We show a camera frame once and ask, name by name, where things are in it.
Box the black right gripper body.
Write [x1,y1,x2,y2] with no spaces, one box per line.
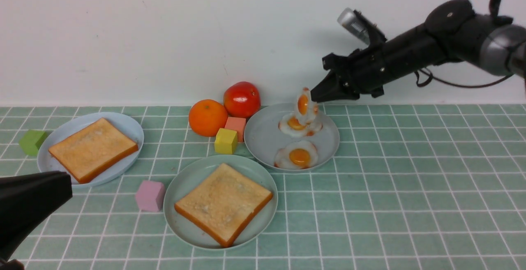
[322,23,448,98]

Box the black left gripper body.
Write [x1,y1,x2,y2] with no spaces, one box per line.
[0,171,73,270]

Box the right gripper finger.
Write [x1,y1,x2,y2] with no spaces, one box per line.
[311,69,360,103]

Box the fried egg back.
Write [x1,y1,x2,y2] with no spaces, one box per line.
[294,87,319,125]

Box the fried egg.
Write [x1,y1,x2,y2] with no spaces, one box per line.
[294,87,319,125]
[274,140,319,170]
[278,113,323,138]

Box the toast slice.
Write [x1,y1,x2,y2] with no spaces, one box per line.
[174,163,275,248]
[48,117,139,184]

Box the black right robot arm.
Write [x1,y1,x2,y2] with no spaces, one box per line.
[311,0,526,103]

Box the green foam cube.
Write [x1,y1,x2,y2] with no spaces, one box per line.
[18,129,49,157]

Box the fried egg middle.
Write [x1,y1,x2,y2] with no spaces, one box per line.
[278,113,323,138]

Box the fried egg front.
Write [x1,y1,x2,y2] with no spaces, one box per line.
[274,140,319,170]

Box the light blue plate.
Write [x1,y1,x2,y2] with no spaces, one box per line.
[37,112,144,188]

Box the grey plate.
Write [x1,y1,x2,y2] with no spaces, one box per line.
[244,103,340,173]

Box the red apple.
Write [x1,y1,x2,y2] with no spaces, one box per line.
[223,81,261,118]

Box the salmon foam cube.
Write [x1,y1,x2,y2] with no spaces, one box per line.
[225,116,247,142]

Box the yellow foam cube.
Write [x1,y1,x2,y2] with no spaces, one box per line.
[214,128,238,155]

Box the pink foam cube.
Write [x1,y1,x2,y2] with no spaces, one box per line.
[135,180,166,212]

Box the green checkered tablecloth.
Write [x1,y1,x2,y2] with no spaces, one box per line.
[0,104,526,270]

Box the orange fruit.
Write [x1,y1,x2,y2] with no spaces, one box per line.
[188,99,228,137]

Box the pale green plate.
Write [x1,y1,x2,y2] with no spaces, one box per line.
[164,155,279,251]

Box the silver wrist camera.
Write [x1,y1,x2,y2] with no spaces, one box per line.
[337,8,387,46]

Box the thin black cable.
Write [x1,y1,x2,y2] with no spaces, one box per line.
[414,68,514,89]

